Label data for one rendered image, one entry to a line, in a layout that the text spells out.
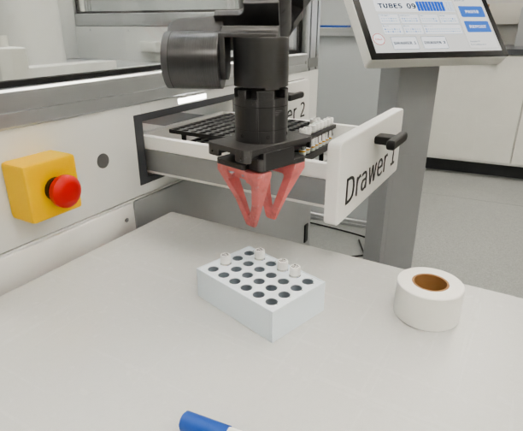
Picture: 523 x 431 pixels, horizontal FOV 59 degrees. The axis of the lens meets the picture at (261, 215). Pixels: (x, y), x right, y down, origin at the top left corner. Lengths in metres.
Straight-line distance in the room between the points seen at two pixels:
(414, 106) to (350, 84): 0.80
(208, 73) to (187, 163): 0.26
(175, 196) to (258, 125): 0.40
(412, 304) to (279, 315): 0.14
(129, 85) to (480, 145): 3.25
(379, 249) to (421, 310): 1.35
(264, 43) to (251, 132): 0.09
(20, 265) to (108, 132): 0.22
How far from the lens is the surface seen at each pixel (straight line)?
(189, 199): 0.88
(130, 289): 0.59
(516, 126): 3.74
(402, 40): 1.58
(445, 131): 3.75
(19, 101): 0.63
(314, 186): 0.61
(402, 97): 1.70
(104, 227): 0.74
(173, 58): 0.49
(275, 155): 0.48
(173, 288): 0.58
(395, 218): 1.83
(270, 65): 0.47
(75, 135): 0.68
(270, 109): 0.48
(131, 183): 0.76
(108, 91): 0.71
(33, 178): 0.60
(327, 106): 2.53
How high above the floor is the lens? 1.06
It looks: 23 degrees down
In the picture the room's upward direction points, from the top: straight up
